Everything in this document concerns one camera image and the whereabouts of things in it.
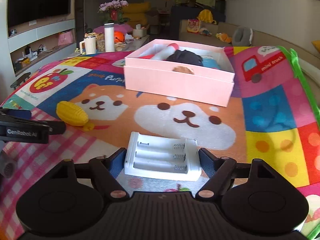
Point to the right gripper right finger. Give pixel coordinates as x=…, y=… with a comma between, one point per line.
x=219, y=172

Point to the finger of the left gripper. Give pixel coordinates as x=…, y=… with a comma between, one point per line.
x=17, y=113
x=55, y=127

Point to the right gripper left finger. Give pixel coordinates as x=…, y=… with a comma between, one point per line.
x=104, y=175

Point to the yellow corn toy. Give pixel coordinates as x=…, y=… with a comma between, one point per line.
x=71, y=113

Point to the white battery charger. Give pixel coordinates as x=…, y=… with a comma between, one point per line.
x=162, y=158

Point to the blue white tissue pack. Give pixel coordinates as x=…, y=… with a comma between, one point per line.
x=210, y=62

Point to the black plush toy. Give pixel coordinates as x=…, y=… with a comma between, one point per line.
x=187, y=57

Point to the white red foam rocket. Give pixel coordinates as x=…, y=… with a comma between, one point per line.
x=163, y=54

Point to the colourful cartoon play mat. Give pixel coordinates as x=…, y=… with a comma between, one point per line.
x=271, y=114

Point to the pink cardboard box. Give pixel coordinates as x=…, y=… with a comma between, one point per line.
x=180, y=80

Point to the snack jar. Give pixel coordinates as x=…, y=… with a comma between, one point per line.
x=100, y=41

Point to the black television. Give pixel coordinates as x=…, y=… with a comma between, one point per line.
x=23, y=11

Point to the white tall thermos bottle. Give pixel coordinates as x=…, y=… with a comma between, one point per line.
x=109, y=37

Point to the tissue box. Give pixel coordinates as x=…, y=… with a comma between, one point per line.
x=139, y=31

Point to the pink flower bouquet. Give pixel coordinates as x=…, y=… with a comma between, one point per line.
x=112, y=12

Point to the orange plush toy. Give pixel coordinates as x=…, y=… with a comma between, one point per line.
x=224, y=37

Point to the grey neck pillow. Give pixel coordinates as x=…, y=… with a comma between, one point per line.
x=242, y=37

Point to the beige sofa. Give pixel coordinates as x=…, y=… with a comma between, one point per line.
x=259, y=39

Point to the colourful toy package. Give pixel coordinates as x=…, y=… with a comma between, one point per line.
x=193, y=25

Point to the yellow jacket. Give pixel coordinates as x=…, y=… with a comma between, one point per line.
x=206, y=16

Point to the yellow cushion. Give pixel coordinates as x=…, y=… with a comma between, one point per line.
x=316, y=45

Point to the white mug with handle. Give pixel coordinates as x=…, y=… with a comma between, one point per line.
x=89, y=45

